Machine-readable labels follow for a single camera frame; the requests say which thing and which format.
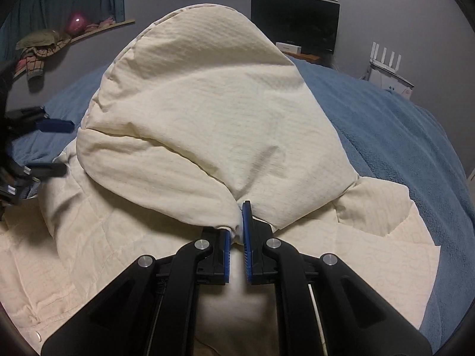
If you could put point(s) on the black monitor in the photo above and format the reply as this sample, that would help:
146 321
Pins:
297 22

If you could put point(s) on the pink round lamp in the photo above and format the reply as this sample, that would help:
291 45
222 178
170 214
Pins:
77 24

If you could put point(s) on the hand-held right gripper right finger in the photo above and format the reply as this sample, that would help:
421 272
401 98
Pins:
248 244

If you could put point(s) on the white router with antennas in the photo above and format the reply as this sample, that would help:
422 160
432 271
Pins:
386 63

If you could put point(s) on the long white box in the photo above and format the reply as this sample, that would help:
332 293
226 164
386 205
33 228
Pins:
288 47

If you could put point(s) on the cream hooded jacket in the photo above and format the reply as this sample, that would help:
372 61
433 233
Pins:
207 118

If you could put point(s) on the green cloth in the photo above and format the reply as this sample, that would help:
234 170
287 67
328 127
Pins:
40 37

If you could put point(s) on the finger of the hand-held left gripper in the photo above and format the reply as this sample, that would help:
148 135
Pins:
55 125
48 170

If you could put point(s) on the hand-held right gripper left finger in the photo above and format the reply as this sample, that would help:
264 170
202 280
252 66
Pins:
225 256

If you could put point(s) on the blue fleece blanket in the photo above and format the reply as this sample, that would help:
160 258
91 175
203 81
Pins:
389 137

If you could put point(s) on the pink cloth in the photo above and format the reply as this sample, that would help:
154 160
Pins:
100 24

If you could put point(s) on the teal curtain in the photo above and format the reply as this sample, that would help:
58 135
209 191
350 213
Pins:
55 0

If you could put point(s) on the striped cloth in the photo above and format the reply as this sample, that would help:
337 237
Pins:
35 63

